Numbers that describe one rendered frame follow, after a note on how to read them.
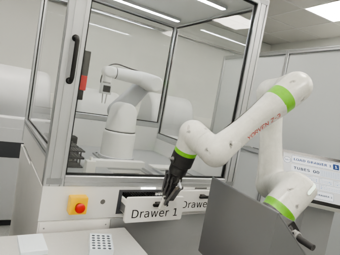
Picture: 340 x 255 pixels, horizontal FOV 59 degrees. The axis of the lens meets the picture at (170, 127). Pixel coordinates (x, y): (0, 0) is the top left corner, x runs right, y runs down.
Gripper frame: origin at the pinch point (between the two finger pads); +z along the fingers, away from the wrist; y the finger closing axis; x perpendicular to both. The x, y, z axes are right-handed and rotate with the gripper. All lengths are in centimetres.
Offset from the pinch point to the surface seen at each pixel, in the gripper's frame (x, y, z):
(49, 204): -43.5, -12.6, 10.1
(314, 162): 95, -4, -24
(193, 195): 25.9, -12.3, 6.1
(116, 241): -18.5, 4.3, 15.7
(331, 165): 101, 2, -26
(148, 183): -0.7, -15.5, 1.5
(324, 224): 99, 18, 3
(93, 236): -28.5, 2.8, 13.1
